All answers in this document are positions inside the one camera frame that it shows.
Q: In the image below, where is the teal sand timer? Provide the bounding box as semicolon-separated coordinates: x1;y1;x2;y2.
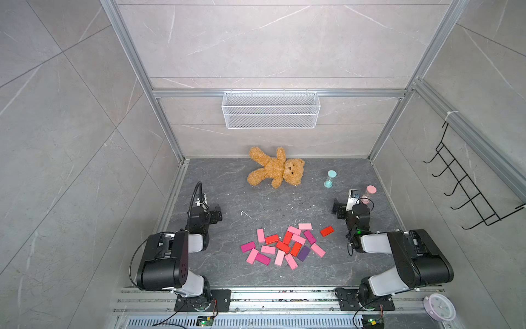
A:
324;170;337;189

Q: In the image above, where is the light pink block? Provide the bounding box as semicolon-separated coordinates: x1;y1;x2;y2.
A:
310;243;326;258
284;254;298;270
261;245;276;255
298;223;312;230
287;226;301;235
275;249;286;266
246;249;259;265
257;229;265;244
291;234;306;245

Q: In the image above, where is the red block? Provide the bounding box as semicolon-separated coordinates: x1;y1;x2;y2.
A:
275;241;290;254
290;242;303;257
320;226;334;237
264;234;279;245
282;231;293;245

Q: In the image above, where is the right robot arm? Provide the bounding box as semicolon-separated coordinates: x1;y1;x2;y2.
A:
331;189;454;309

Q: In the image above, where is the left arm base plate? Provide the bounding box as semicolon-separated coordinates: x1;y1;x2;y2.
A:
174;289;231;313

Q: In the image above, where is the white wire mesh basket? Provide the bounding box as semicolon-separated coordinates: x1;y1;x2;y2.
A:
221;91;321;130

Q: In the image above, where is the black wire hook rack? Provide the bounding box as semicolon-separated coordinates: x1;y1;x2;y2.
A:
423;123;525;230

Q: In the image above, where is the pink sand timer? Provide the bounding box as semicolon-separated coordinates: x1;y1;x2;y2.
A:
360;185;377;204

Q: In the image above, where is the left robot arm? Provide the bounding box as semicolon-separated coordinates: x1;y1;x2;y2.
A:
128;182;223;311

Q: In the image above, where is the left black cable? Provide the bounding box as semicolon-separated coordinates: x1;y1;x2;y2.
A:
186;181;204;231

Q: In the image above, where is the lilac round clock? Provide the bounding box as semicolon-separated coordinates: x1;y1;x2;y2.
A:
423;293;456;322

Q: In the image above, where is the brown teddy bear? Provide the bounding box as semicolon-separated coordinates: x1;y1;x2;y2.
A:
247;147;305;189

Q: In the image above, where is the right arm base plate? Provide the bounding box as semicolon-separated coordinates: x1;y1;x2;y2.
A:
334;287;395;311

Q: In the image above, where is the magenta block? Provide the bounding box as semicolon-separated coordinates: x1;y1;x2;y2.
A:
255;253;271;266
241;241;256;253
303;230;316;245

